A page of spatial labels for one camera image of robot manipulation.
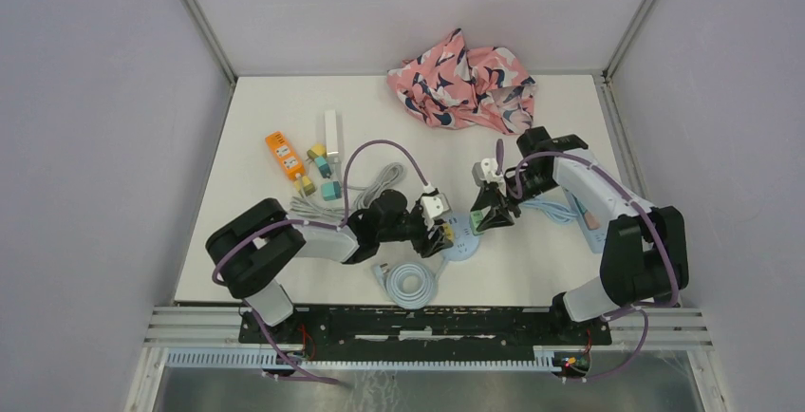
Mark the green adapter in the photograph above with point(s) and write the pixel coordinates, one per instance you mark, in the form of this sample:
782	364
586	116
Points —
476	218
582	210

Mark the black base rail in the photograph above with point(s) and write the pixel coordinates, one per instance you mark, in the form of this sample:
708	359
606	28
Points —
330	333

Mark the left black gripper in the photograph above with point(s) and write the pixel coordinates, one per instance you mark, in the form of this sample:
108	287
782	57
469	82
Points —
423	244

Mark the pink adapter on blue strip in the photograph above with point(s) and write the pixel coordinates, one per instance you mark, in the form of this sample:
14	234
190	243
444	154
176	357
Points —
592	223

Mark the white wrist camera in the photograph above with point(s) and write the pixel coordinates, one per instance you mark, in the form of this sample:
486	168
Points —
488	171
435	207

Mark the orange power strip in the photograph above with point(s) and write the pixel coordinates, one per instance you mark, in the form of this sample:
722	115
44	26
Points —
285	155

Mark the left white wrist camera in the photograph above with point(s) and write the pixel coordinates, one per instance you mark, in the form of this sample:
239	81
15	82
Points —
435	207

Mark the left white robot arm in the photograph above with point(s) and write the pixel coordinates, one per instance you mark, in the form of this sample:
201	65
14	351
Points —
250	251

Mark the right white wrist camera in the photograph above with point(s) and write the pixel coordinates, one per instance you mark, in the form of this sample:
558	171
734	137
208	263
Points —
488	171

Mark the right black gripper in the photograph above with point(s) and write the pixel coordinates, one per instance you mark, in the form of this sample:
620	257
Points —
493	196

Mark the light blue power strip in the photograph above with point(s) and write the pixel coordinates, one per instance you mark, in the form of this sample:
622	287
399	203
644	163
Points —
596	239

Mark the white power strip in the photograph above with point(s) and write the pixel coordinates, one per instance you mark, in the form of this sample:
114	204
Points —
333	136

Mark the yellow USB plug adapter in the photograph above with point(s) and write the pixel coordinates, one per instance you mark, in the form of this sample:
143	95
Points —
304	186

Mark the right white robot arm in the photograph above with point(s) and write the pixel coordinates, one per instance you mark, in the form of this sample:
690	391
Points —
644	256

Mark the pink patterned cloth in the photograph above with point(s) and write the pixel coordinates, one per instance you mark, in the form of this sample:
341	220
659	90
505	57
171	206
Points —
454	87

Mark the round blue socket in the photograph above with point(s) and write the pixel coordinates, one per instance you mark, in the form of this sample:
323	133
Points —
465	241

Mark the green adapter on blue strip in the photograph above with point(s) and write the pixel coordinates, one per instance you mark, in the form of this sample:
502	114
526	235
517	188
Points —
582	210

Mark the teal USB plug adapter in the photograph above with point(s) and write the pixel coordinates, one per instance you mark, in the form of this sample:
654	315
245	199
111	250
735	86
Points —
331	190

